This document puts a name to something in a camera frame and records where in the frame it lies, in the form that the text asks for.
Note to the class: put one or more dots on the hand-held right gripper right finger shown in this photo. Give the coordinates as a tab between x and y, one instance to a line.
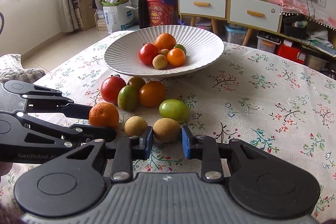
185	145

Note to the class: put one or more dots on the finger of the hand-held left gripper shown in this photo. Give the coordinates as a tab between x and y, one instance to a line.
78	109
99	133

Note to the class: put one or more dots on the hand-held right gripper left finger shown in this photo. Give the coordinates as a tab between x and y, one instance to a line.
149	141

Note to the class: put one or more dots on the mandarin orange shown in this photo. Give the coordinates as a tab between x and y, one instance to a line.
104	115
165	41

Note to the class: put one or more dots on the tan longan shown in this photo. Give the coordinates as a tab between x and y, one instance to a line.
164	52
166	130
135	126
160	61

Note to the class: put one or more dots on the pale green jujube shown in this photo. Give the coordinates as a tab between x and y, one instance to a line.
174	110

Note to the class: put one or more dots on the red cherry tomato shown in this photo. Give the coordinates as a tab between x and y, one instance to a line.
113	89
147	54

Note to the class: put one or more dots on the orange cherry tomato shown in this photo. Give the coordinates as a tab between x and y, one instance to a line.
151	94
176	57

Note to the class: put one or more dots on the brownish cherry tomato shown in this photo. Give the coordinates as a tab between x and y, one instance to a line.
136	82

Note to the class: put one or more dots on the white ribbed plate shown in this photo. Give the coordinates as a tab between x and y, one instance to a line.
120	61

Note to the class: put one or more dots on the dark green cherry tomato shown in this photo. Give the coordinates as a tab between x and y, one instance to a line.
181	48

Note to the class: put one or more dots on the grey quilted cloth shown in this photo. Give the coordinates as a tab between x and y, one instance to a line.
15	69

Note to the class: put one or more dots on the floral tablecloth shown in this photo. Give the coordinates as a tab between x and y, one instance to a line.
262	108

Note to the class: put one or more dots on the white paper bag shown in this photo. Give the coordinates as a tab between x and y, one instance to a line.
118	18

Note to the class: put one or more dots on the black panel on white base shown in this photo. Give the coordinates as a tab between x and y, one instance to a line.
141	11

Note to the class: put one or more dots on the clear bin with blue lid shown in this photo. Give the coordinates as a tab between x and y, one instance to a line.
235	32

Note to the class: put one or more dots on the clear storage bin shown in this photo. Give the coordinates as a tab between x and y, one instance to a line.
203	23

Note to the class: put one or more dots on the red printed bucket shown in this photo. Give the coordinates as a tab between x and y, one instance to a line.
158	15

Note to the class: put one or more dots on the low wooden drawer cabinet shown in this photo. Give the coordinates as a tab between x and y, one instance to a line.
247	36

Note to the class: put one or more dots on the clear bin with black lid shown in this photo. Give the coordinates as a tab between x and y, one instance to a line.
267	41

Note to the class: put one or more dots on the red box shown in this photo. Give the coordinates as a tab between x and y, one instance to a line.
290	53

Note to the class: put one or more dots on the low wooden sideboard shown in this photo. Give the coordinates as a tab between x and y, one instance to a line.
299	41

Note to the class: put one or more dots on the black box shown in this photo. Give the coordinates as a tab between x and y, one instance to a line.
292	26

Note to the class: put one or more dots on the white and blue papers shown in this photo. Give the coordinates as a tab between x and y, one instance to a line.
321	41

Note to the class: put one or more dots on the pink lace cloth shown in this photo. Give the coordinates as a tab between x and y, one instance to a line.
302	6

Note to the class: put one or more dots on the white wall socket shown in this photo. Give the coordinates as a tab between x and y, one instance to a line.
322	2

